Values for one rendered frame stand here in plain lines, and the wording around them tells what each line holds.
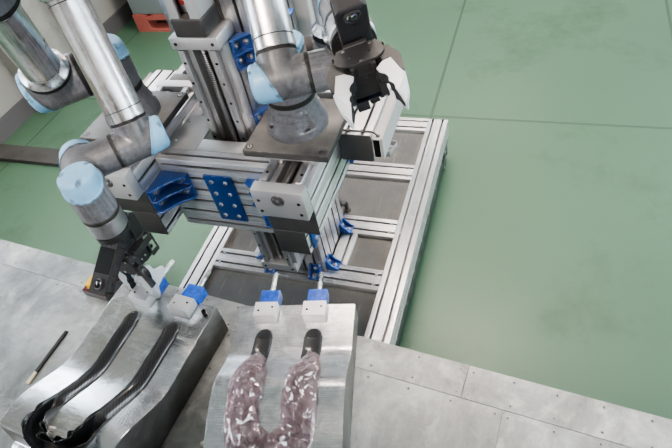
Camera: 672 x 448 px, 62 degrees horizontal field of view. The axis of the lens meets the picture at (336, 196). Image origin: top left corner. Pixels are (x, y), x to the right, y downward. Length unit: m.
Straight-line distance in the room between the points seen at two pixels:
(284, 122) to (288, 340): 0.50
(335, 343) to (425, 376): 0.19
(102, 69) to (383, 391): 0.84
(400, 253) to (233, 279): 0.65
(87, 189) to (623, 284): 1.90
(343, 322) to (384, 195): 1.20
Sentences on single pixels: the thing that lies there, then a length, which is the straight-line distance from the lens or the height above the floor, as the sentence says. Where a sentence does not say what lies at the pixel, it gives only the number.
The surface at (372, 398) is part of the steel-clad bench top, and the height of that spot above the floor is 0.80.
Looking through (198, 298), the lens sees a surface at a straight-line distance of 1.30.
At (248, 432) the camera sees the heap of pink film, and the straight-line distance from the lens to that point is 1.12.
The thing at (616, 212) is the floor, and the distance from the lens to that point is 2.62.
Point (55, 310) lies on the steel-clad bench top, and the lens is 1.62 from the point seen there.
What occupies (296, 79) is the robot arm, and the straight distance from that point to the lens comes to 0.99.
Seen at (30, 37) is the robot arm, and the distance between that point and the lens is 1.38.
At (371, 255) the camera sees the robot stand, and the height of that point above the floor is 0.21.
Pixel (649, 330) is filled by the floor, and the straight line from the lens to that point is 2.30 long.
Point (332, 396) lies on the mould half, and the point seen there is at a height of 0.90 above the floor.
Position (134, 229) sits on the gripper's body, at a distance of 1.26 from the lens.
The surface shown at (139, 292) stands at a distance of 1.36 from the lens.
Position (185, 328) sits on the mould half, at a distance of 1.28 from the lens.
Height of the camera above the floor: 1.88
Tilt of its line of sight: 44 degrees down
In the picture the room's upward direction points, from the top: 13 degrees counter-clockwise
